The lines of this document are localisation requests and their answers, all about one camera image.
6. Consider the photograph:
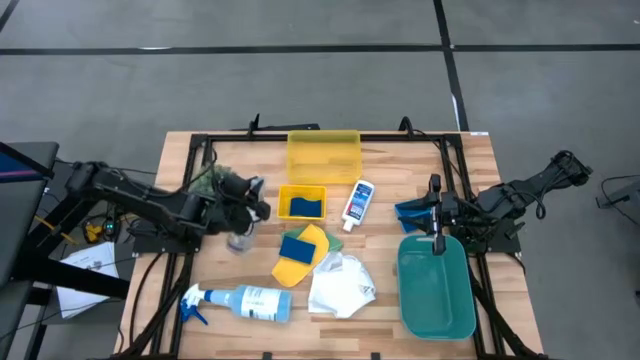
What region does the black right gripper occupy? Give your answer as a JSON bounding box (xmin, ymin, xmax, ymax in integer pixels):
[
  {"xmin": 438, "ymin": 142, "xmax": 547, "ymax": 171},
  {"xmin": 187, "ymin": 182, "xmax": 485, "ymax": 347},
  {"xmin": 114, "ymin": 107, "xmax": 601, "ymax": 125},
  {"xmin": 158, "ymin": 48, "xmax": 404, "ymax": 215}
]
[{"xmin": 397, "ymin": 173, "xmax": 474, "ymax": 257}]

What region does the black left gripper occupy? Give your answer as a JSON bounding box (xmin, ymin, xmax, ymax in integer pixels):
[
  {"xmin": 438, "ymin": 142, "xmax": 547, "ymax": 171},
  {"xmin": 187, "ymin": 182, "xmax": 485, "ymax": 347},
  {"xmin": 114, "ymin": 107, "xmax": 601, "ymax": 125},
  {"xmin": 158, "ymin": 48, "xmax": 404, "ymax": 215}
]
[{"xmin": 208, "ymin": 174, "xmax": 272, "ymax": 236}]

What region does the blue rectangular sponge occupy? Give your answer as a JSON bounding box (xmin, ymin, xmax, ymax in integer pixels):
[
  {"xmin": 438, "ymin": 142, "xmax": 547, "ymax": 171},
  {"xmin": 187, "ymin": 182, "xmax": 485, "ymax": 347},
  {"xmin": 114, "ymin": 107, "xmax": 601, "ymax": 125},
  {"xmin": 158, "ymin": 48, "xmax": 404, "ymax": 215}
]
[
  {"xmin": 393, "ymin": 198, "xmax": 434, "ymax": 235},
  {"xmin": 278, "ymin": 234, "xmax": 318, "ymax": 265}
]

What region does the clear spray bottle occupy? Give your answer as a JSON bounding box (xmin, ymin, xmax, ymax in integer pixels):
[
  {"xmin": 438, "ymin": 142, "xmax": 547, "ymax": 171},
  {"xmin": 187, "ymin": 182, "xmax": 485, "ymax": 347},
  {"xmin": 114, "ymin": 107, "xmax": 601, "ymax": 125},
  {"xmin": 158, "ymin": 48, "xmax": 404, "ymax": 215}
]
[{"xmin": 225, "ymin": 175, "xmax": 266, "ymax": 256}]

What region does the blue wavy sponge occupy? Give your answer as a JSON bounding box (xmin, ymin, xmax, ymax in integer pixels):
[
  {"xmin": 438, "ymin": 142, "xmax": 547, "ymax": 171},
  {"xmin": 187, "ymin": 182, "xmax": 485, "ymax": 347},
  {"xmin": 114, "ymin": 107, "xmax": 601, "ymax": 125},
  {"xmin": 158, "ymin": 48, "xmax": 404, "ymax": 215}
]
[{"xmin": 288, "ymin": 196, "xmax": 324, "ymax": 219}]

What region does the white lotion bottle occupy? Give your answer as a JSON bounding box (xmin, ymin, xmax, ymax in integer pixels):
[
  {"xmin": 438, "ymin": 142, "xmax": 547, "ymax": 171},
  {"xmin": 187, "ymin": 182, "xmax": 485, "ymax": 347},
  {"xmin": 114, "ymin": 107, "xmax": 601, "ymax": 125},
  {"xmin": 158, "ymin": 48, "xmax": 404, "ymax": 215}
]
[{"xmin": 341, "ymin": 179, "xmax": 376, "ymax": 233}]

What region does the yellow cloth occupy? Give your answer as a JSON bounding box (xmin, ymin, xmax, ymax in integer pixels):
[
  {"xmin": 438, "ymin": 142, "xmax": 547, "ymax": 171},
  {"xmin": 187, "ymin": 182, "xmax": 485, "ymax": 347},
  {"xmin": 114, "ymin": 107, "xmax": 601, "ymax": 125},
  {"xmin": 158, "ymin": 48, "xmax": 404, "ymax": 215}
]
[{"xmin": 271, "ymin": 223, "xmax": 331, "ymax": 289}]

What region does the blue liquid spray bottle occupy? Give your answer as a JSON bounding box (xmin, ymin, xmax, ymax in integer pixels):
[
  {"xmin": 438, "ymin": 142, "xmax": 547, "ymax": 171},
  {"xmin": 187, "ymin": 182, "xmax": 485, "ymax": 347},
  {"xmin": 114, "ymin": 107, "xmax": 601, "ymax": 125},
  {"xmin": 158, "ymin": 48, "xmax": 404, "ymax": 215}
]
[{"xmin": 179, "ymin": 283, "xmax": 293, "ymax": 325}]

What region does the white cloth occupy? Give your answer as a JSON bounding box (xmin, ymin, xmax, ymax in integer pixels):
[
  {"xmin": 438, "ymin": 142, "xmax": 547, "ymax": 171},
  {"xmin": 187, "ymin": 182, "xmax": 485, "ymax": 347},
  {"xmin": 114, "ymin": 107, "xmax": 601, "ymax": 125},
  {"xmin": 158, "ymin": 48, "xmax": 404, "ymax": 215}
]
[{"xmin": 307, "ymin": 251, "xmax": 377, "ymax": 320}]

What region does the yellow slotted basket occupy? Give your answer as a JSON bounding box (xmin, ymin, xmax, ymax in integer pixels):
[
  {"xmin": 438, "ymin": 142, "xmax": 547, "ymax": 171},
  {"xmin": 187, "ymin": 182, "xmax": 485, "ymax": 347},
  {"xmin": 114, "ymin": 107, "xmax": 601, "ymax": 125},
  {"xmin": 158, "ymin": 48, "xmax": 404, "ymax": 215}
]
[{"xmin": 276, "ymin": 184, "xmax": 328, "ymax": 222}]

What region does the yellow translucent tray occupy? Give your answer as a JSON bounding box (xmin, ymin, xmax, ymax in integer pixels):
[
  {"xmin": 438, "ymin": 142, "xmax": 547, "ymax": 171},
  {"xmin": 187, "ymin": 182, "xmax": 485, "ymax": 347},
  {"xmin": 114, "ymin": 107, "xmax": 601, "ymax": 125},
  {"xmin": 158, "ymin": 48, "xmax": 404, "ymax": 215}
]
[{"xmin": 286, "ymin": 129, "xmax": 363, "ymax": 186}]

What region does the teal plastic tub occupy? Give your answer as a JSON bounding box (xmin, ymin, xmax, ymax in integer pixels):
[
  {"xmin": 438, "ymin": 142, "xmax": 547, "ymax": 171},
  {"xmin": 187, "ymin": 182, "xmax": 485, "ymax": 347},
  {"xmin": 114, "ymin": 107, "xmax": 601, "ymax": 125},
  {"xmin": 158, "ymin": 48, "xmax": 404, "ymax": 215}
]
[{"xmin": 396, "ymin": 234, "xmax": 478, "ymax": 342}]

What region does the white paper sheet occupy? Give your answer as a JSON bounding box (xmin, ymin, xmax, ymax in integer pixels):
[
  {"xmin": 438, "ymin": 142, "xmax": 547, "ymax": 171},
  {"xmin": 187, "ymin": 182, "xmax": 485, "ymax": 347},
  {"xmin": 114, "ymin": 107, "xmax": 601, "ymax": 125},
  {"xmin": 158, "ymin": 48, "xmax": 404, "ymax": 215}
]
[{"xmin": 55, "ymin": 241, "xmax": 121, "ymax": 320}]

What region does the black bench stand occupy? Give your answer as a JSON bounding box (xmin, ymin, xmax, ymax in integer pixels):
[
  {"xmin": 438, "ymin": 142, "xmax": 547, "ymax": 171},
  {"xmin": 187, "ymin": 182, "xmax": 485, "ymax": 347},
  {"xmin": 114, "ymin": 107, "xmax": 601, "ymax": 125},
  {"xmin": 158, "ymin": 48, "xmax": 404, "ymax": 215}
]
[{"xmin": 0, "ymin": 141, "xmax": 132, "ymax": 360}]

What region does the black aluminium table frame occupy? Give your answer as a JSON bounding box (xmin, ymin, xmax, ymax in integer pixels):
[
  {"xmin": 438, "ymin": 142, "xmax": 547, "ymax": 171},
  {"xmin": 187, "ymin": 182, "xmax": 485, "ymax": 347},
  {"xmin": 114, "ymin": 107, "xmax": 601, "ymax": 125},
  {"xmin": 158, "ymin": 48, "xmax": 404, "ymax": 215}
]
[{"xmin": 112, "ymin": 130, "xmax": 549, "ymax": 360}]

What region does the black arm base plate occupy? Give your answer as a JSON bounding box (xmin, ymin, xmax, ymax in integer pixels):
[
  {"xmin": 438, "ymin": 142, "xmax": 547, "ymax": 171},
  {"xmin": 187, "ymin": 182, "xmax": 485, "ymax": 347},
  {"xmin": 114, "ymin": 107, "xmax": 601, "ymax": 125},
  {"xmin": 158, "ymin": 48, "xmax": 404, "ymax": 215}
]
[
  {"xmin": 447, "ymin": 214, "xmax": 522, "ymax": 255},
  {"xmin": 132, "ymin": 213, "xmax": 206, "ymax": 255}
]

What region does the black clamp bracket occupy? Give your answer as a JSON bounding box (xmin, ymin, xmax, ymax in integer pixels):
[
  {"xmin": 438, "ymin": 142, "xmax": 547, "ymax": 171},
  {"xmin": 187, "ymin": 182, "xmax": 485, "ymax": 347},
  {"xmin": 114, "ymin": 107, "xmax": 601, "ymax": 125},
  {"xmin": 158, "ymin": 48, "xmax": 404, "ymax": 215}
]
[{"xmin": 230, "ymin": 113, "xmax": 321, "ymax": 134}]

